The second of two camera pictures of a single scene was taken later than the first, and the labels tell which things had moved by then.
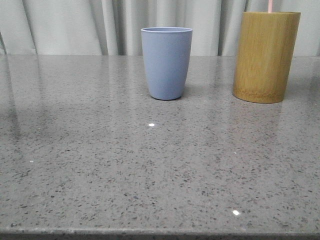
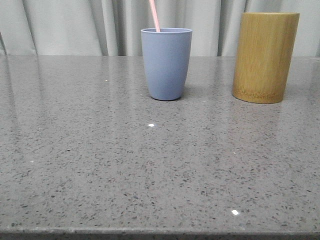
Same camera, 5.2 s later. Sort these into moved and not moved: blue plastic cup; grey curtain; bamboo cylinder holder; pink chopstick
Moved: pink chopstick
Not moved: grey curtain; blue plastic cup; bamboo cylinder holder
